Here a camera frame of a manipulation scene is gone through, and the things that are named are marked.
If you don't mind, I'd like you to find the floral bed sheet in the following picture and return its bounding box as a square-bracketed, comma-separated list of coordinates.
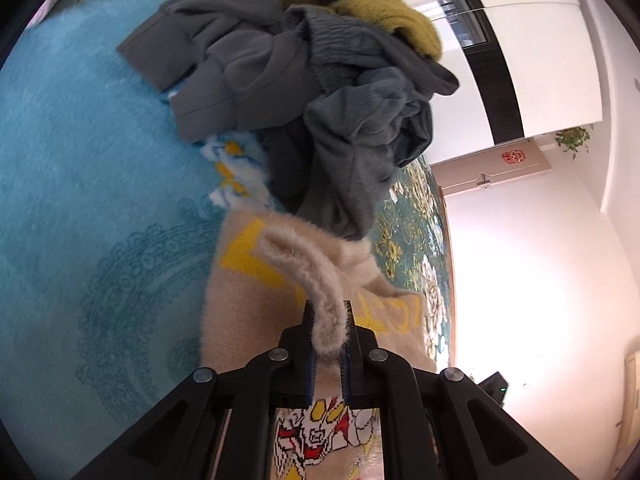
[367, 152, 453, 366]

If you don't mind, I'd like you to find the beige fuzzy printed sweater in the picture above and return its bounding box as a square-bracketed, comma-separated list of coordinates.
[199, 208, 438, 480]

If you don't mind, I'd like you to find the grey sweatshirt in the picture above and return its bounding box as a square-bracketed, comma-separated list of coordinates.
[117, 0, 460, 243]

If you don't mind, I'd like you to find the mustard yellow fuzzy garment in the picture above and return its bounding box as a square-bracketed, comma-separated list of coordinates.
[194, 0, 444, 59]

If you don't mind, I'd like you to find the black electronic device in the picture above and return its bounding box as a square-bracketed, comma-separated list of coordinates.
[477, 371, 509, 405]

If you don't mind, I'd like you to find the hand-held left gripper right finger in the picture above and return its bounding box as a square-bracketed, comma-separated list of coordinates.
[338, 300, 580, 480]

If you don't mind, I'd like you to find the teal patterned blanket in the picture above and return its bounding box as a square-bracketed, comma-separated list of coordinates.
[0, 0, 281, 478]

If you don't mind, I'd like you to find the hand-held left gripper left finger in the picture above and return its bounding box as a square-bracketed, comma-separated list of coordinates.
[71, 300, 317, 480]

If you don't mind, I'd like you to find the green hanging plant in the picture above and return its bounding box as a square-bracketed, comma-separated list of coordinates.
[555, 126, 593, 160]

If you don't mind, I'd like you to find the blue-grey fleece garment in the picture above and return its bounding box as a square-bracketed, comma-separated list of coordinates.
[302, 67, 434, 242]

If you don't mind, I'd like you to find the pink wooden door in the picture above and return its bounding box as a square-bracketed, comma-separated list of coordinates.
[431, 139, 553, 196]

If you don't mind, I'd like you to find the black window frame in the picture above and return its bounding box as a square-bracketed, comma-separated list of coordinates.
[419, 0, 524, 145]

